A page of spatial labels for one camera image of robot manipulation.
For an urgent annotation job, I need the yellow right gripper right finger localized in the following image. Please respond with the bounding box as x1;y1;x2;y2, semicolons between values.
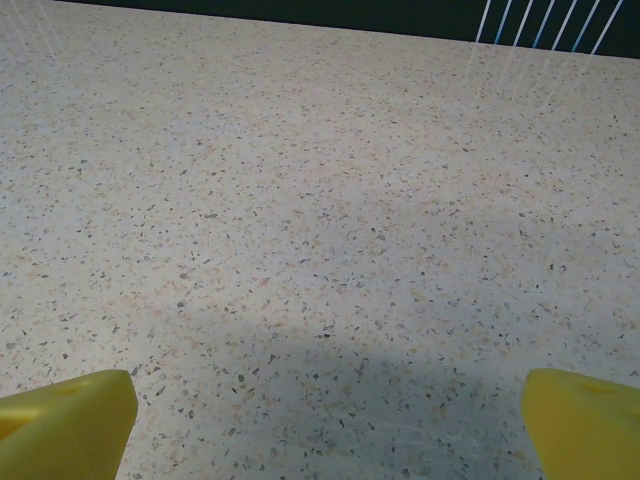
520;367;640;480

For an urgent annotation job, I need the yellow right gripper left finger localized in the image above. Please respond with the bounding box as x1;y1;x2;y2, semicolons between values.
0;368;139;480

